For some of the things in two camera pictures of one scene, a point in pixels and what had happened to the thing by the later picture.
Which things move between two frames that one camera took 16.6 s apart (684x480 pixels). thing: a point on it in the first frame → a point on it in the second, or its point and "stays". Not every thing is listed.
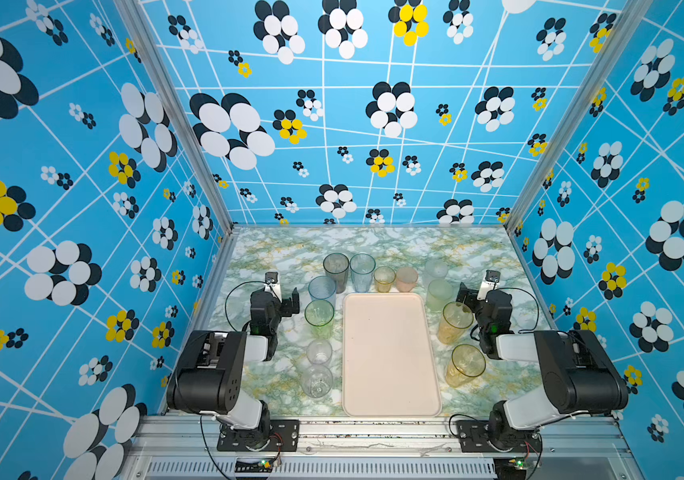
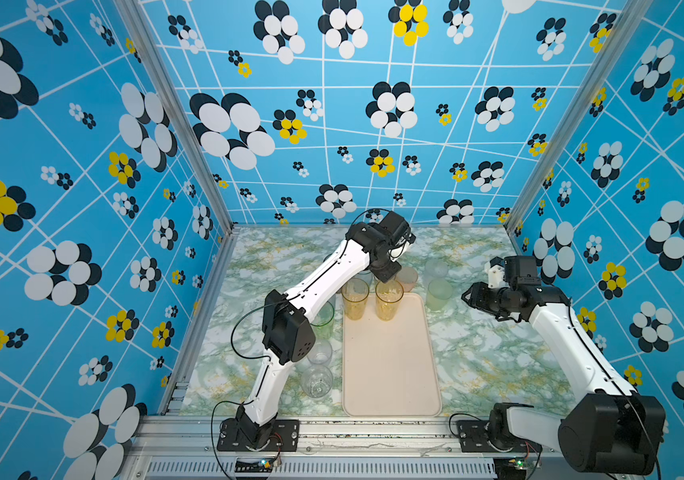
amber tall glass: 456,319 → 354,296
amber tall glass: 467,363 → 388,297
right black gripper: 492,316 → 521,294
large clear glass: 317,380 stays
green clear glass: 318,315 stays
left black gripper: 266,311 → 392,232
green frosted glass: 439,294 stays
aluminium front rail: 381,448 stays
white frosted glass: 435,268 stays
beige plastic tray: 388,361 stays
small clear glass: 319,351 stays
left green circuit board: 265,466 stays
